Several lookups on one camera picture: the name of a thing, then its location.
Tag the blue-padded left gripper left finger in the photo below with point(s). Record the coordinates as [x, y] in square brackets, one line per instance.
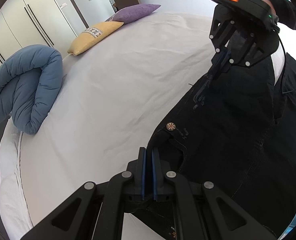
[137, 168]

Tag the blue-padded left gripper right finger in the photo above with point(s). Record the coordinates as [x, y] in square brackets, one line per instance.
[161, 189]

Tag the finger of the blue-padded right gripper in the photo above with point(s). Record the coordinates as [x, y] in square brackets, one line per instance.
[220, 61]

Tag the black jeans pants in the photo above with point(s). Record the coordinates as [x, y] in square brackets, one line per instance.
[231, 145]

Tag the person right hand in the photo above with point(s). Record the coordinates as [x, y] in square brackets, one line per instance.
[271, 6]

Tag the white bed sheet mattress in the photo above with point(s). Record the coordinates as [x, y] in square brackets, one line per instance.
[112, 98]

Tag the purple cushion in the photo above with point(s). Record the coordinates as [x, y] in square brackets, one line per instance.
[133, 13]

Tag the white pillow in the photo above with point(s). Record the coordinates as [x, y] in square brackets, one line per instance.
[13, 206]

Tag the yellow cushion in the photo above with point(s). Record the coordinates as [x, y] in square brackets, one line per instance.
[92, 36]

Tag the blue folded duvet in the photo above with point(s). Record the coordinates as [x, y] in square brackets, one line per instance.
[30, 81]

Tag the white wardrobe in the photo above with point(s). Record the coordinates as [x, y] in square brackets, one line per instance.
[27, 22]

